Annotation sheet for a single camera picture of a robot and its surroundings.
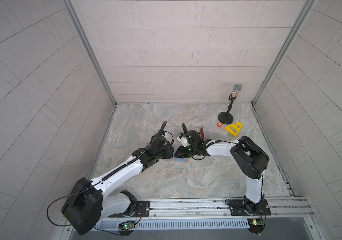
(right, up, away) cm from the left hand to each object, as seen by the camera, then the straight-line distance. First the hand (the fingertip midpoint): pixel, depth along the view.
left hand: (174, 148), depth 82 cm
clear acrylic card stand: (+20, +9, +20) cm, 30 cm away
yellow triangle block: (+36, +9, +18) cm, 41 cm away
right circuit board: (+38, -32, -14) cm, 52 cm away
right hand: (0, -6, +5) cm, 8 cm away
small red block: (+31, +12, +20) cm, 39 cm away
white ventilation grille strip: (+10, -32, -14) cm, 36 cm away
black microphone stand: (+37, +16, +24) cm, 47 cm away
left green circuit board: (-21, -30, -18) cm, 40 cm away
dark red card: (+17, +7, +11) cm, 21 cm away
